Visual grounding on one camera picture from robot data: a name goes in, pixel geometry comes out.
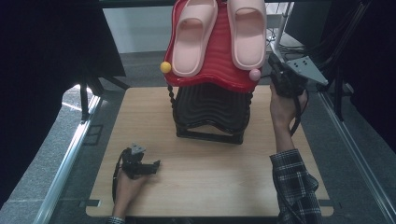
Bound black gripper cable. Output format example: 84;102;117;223
289;88;310;138
111;149;128;204

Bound black tripod stand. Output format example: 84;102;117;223
78;68;131;125

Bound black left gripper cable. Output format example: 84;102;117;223
111;149;128;204

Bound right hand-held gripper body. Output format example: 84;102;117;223
270;55;330;99

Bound dark curtain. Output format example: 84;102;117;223
323;0;396;147
0;0;127;203

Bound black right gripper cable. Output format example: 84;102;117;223
289;88;310;138

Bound black floor cables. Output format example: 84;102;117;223
264;27;307;64

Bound person's right hand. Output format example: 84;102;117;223
269;81;310;131

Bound person's left hand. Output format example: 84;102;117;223
111;169;151;218

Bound red and black shoe rack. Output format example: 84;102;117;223
160;0;265;146

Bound pink slipper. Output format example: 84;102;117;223
171;0;219;78
226;0;268;71

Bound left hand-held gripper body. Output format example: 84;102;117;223
120;142;157;180

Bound black metal stand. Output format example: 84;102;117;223
303;0;373;122

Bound white metal stand leg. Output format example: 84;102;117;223
266;1;295;63

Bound silver metal rail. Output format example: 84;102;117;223
33;94;105;224
318;90;396;220

